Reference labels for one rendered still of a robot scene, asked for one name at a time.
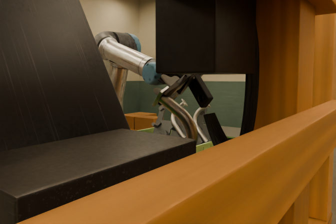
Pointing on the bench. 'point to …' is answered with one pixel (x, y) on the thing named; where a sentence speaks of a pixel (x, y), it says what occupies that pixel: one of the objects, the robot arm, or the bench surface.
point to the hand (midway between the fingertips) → (166, 99)
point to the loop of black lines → (249, 115)
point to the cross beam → (217, 180)
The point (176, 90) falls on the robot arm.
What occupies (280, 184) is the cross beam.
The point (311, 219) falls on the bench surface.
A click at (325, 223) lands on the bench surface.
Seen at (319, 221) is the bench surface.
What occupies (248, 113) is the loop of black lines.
